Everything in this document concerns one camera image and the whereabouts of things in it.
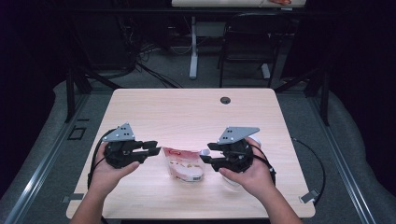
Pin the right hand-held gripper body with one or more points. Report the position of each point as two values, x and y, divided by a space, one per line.
238 154

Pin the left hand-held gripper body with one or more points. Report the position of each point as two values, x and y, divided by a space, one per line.
120 154

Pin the white container lid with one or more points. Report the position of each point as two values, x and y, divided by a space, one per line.
256 139

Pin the clear red white plastic bag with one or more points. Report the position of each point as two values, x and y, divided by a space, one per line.
183 163

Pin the person's left hand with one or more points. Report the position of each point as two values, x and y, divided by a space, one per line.
107 179

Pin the person's right hand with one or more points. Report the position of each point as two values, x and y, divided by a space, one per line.
257 177

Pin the grey tape strip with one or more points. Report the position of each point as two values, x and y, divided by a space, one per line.
73 198
309 196

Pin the black metal stand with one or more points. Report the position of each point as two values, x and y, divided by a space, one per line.
70 93
325 99

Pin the white desk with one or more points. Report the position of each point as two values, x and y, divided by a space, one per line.
194 46

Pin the black chair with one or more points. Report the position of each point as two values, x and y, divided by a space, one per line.
249 34

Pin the orange object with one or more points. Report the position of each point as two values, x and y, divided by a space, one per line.
280 2

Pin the metal floor rail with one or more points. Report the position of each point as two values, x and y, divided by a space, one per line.
40 168
348 183

